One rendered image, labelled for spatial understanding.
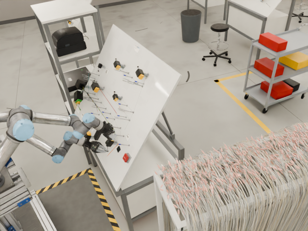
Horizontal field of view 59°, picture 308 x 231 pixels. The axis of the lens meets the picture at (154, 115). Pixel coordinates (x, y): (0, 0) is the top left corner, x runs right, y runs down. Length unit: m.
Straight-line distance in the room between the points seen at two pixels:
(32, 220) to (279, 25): 4.98
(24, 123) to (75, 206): 1.75
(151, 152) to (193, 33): 4.23
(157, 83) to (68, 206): 1.92
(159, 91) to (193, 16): 4.38
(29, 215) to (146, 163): 1.37
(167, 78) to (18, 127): 0.98
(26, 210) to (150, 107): 1.84
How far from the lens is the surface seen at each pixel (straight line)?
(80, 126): 1.93
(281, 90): 4.41
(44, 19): 2.70
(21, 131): 1.74
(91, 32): 5.24
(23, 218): 3.17
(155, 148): 2.54
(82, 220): 3.18
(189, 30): 6.30
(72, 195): 3.40
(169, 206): 1.39
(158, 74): 1.97
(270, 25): 5.57
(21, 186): 2.22
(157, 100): 1.91
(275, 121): 4.27
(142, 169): 2.38
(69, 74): 3.23
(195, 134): 3.84
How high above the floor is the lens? 2.61
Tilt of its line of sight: 39 degrees down
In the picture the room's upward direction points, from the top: 5 degrees counter-clockwise
